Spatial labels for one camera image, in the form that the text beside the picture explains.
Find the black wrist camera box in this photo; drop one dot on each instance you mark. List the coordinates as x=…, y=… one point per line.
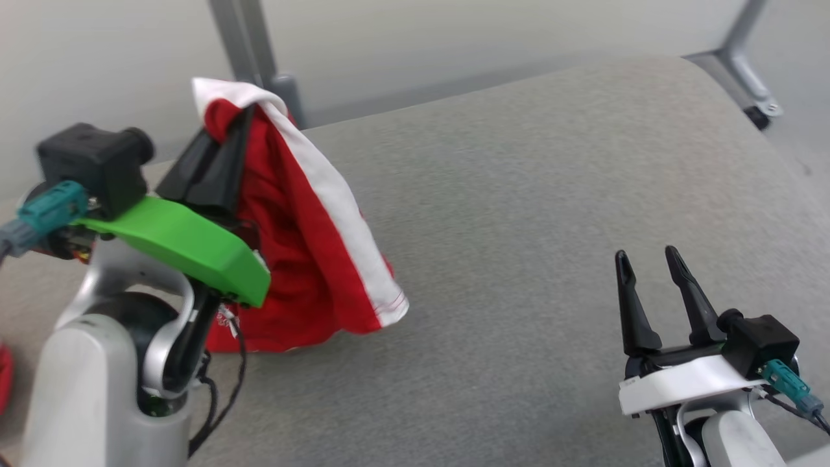
x=97, y=162
x=762, y=340

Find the red shirt with white sleeves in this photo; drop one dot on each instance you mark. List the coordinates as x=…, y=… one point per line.
x=4, y=379

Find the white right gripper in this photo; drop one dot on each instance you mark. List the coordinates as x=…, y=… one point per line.
x=681, y=383

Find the teal left camera connector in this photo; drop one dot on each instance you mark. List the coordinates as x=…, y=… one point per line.
x=55, y=204

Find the teal right camera connector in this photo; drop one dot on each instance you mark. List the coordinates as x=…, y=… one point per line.
x=791, y=386

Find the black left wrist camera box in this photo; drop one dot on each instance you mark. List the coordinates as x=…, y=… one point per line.
x=97, y=162

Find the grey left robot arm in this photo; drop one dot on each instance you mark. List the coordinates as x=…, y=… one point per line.
x=84, y=383

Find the red shorts with white stripe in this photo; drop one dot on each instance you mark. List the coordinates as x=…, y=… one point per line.
x=298, y=259

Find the grey metal frame leg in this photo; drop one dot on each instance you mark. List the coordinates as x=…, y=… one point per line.
x=746, y=65

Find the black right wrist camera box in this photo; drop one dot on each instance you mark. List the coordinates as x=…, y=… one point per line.
x=762, y=340

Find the teal camera connector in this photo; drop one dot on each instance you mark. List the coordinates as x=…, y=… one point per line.
x=791, y=386
x=55, y=204

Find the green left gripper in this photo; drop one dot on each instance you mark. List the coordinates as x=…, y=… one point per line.
x=188, y=243

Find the grey metal post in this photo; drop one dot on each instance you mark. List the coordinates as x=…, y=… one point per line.
x=285, y=97
x=230, y=39

